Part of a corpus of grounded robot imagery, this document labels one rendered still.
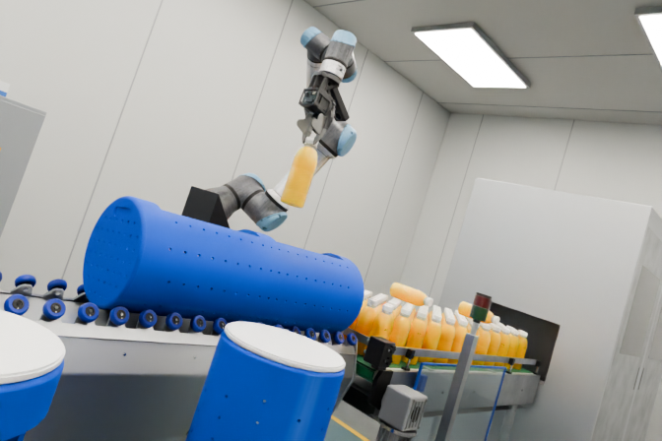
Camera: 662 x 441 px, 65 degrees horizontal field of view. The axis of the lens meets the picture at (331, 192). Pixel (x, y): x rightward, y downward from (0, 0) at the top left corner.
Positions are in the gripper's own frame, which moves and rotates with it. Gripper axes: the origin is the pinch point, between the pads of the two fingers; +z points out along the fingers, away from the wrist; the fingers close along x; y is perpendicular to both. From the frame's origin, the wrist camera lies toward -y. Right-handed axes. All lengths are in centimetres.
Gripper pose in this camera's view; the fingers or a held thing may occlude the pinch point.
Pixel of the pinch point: (311, 141)
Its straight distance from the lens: 155.6
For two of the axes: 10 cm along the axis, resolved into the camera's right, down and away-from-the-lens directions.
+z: -3.3, 9.2, -1.9
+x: 7.1, 1.2, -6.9
